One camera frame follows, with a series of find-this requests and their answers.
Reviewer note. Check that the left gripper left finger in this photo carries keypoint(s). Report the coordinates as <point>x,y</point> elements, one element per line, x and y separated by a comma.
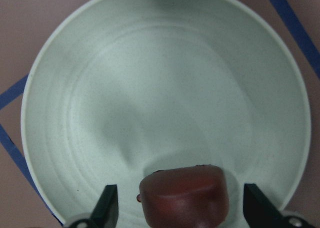
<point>105,213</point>

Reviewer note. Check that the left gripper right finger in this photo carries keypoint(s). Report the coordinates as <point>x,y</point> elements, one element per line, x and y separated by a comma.
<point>257,209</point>

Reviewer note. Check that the brown round bun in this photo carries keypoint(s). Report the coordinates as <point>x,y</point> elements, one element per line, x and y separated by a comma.
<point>194,196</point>

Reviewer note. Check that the pale green plate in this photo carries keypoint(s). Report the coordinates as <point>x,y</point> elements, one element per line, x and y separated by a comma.
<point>123,88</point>

